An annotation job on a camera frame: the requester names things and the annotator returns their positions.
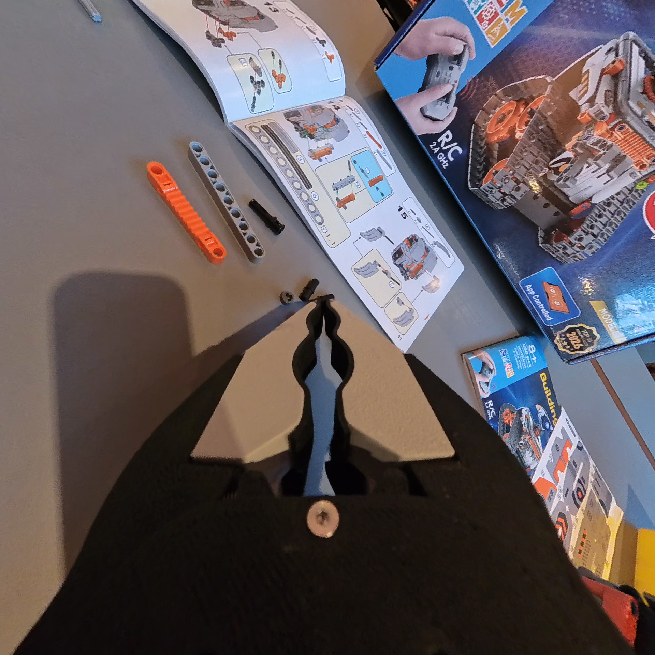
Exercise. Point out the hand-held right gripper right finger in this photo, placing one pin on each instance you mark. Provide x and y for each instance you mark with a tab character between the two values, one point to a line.
399	409

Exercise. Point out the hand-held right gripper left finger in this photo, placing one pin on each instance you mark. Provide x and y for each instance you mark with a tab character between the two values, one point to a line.
245	409

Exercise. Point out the small grey bushing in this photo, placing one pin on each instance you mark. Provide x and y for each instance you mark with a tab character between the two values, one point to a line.
287	298

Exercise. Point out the short black pin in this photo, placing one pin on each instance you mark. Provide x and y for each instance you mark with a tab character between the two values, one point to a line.
325	298
308	289

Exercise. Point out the long black pin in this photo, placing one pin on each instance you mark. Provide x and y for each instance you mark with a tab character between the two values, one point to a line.
266	216

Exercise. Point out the thin grey axle rod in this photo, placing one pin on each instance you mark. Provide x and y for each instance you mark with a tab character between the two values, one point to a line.
91	11

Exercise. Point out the blue cover booklet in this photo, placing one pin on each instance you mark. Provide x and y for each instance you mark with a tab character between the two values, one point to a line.
517	373

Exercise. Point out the blue toy robot box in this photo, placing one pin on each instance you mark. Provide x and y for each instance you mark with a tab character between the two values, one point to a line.
511	256

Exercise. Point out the orange toothed beam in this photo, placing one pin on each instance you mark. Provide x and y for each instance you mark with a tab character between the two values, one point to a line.
187	212

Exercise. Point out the grey holed beam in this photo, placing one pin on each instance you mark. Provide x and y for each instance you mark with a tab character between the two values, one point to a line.
225	202

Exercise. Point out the yellow plastic bin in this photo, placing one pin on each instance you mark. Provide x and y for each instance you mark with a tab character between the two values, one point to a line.
646	563

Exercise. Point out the open instruction booklet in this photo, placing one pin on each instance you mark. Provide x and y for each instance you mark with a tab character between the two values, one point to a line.
302	66

